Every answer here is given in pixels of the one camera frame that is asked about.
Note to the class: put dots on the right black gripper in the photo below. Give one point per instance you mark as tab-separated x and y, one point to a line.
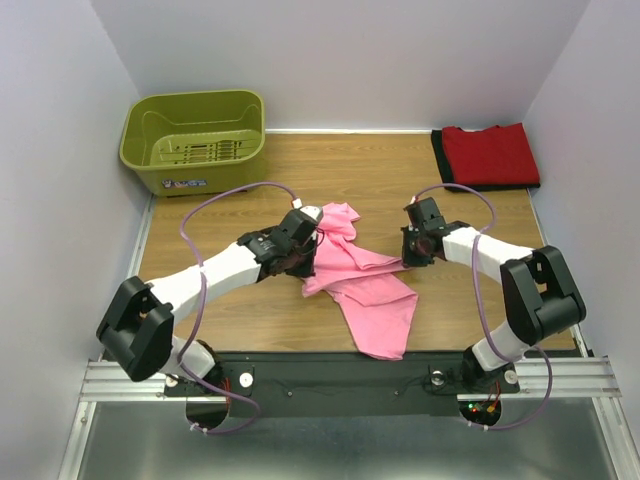
413	248

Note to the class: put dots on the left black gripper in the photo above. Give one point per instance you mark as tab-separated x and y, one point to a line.
298	261

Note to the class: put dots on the pink t shirt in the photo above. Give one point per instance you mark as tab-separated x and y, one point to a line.
377	306

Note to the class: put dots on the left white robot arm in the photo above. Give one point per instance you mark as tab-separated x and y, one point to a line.
137	329

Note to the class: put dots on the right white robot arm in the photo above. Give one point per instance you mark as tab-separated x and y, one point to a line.
540	295

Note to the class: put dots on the folded black t shirt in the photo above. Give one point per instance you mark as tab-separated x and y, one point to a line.
442	165

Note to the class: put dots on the folded red t shirt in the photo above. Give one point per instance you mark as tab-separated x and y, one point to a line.
492	155

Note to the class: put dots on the green plastic basket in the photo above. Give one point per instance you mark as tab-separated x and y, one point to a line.
196	143

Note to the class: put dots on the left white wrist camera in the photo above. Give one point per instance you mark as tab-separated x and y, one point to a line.
315	213

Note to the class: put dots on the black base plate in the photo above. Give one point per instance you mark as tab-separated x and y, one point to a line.
304	384

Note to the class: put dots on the aluminium frame rail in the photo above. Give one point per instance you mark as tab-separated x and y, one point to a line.
576	377

